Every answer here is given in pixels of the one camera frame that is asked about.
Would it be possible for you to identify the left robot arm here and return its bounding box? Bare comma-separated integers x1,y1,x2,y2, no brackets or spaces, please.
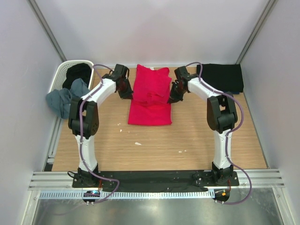
68,64,133,188

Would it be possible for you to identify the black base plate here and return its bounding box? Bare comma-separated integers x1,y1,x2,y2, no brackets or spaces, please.
67,170,239,193

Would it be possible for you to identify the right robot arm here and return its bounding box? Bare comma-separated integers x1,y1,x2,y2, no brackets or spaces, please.
168,66,238,186

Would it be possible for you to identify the white plastic basket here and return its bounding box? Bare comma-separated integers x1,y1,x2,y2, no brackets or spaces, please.
48,60,94,92

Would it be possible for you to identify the red t shirt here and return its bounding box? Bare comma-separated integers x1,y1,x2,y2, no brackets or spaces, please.
128,64,172,126

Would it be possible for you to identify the slotted cable duct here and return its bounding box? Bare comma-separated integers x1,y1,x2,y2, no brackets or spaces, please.
39,189,215,200

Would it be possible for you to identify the grey blue t shirt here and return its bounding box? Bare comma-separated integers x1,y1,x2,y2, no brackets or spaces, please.
45,78,90,120

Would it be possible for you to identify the aluminium frame rail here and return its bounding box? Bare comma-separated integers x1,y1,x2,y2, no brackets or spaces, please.
29,169,284,193

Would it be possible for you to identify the folded black t shirt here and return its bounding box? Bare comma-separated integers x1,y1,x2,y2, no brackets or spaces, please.
196,64,244,93

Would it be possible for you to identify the black t shirt in basket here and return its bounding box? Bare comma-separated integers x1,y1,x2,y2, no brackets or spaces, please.
62,63,91,89

